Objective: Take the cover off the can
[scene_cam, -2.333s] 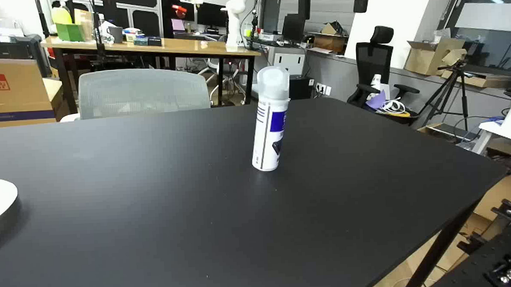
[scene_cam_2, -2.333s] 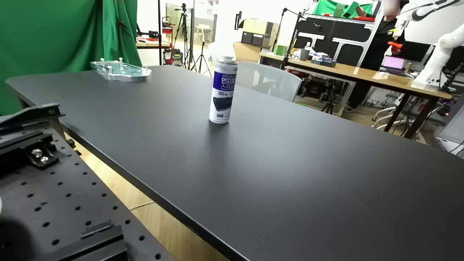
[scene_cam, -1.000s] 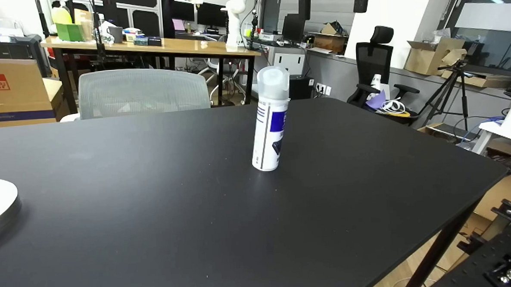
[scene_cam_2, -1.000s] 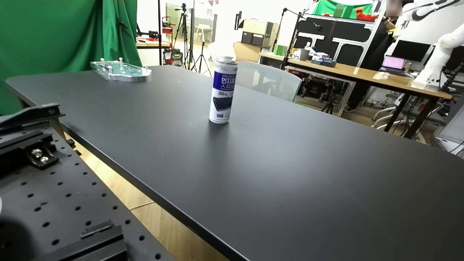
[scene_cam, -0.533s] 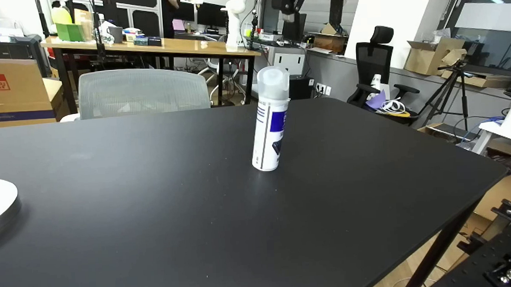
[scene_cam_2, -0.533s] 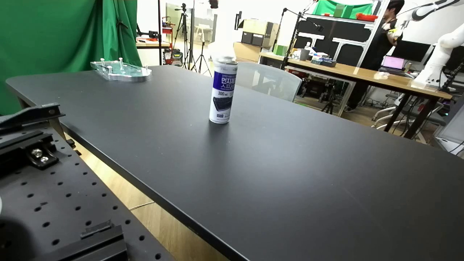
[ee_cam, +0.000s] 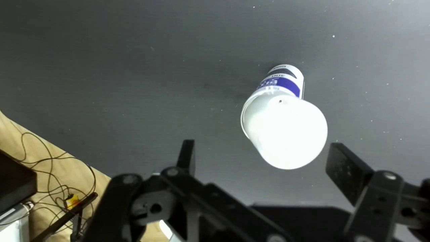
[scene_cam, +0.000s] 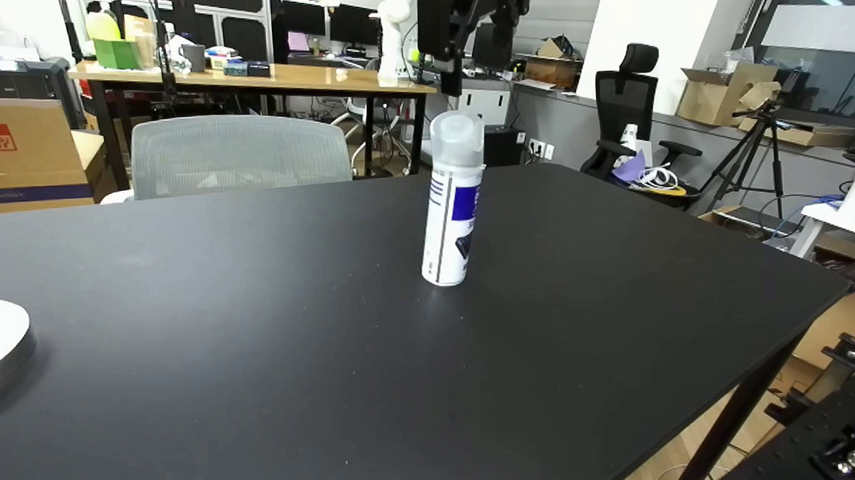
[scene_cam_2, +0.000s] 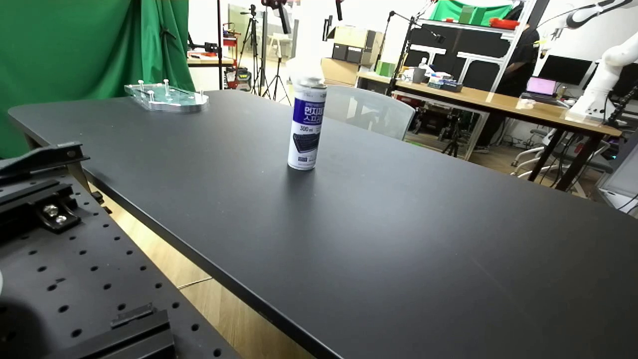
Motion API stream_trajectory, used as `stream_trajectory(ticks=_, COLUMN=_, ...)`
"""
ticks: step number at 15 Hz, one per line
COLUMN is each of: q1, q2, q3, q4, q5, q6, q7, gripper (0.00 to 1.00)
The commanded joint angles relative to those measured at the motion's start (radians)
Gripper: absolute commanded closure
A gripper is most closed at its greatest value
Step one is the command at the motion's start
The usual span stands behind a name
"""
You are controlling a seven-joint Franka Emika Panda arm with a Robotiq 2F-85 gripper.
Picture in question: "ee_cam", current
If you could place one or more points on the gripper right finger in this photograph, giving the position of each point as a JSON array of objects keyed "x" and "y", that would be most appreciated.
[{"x": 379, "y": 201}]

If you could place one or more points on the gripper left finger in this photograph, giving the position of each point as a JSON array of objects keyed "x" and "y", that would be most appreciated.
[{"x": 188, "y": 201}]

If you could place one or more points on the white can with blue label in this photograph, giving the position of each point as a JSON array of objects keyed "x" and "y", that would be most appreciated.
[{"x": 285, "y": 82}]

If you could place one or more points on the small yellow object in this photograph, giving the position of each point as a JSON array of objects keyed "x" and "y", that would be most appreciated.
[{"x": 71, "y": 201}]

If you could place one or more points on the black stand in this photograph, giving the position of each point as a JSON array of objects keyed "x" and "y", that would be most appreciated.
[{"x": 63, "y": 218}]

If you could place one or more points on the black box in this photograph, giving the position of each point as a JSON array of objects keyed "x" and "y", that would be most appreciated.
[{"x": 15, "y": 183}]

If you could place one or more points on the white box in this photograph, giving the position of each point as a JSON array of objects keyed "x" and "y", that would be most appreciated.
[{"x": 11, "y": 225}]

